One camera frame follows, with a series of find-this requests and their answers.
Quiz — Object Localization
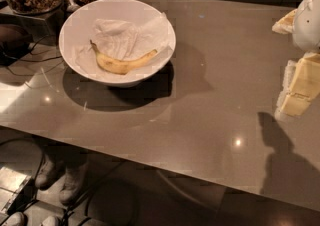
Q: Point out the white ceramic bowl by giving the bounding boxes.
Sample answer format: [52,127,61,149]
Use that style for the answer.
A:
[59,0,176,76]

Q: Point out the white shoe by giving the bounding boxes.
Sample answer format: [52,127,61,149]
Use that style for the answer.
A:
[35,155,64,190]
[59,163,88,206]

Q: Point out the right white shoe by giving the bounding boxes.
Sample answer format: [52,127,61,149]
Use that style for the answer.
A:
[59,163,88,206]

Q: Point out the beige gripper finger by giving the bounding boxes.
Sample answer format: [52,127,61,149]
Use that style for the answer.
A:
[275,52,320,120]
[272,9,297,34]

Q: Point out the yellow banana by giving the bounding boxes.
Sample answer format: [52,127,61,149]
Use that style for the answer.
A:
[90,41,157,75]

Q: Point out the black cable on table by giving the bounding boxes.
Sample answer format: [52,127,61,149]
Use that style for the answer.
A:
[0,34,64,78]

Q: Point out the left white shoe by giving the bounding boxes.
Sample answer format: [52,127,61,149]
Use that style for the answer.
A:
[35,155,64,190]

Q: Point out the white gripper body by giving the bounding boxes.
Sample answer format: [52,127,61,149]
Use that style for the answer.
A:
[292,0,320,52]

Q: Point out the black cable on floor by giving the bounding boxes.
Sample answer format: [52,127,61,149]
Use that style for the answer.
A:
[59,161,128,226]

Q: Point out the white paper napkin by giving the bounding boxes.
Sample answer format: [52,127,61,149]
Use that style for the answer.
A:
[73,13,175,87]

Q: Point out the silver metal box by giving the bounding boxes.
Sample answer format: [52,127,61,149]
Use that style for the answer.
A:
[0,167,31,214]

